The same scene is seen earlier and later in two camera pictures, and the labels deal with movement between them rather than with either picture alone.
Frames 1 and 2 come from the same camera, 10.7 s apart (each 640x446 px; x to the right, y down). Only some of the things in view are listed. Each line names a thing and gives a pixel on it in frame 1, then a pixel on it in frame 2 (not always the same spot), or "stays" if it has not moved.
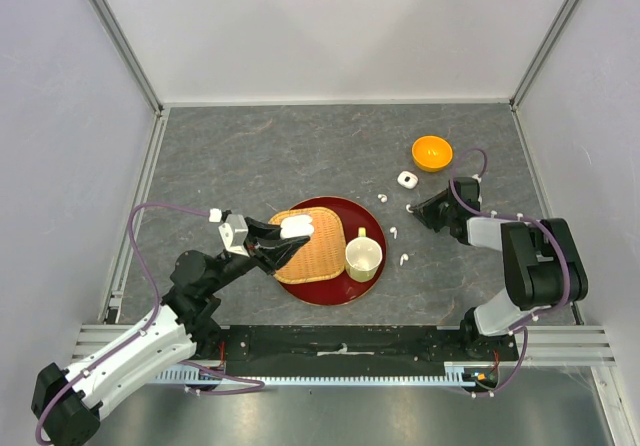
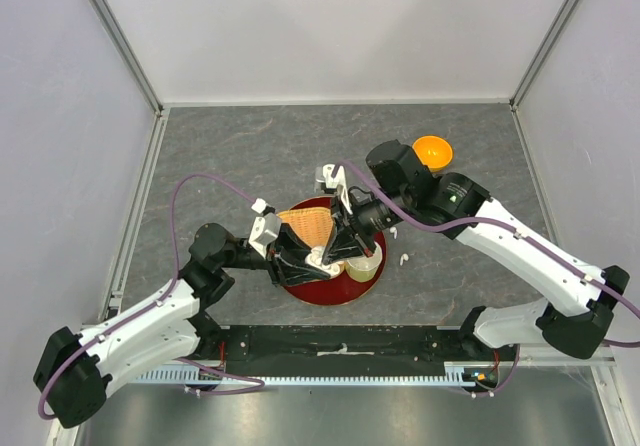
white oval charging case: (296, 226) to (315, 258)
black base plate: (345, 350) stays
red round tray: (341, 289) stays
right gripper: (425, 211) to (347, 239)
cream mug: (363, 256) stays
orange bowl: (431, 153) stays
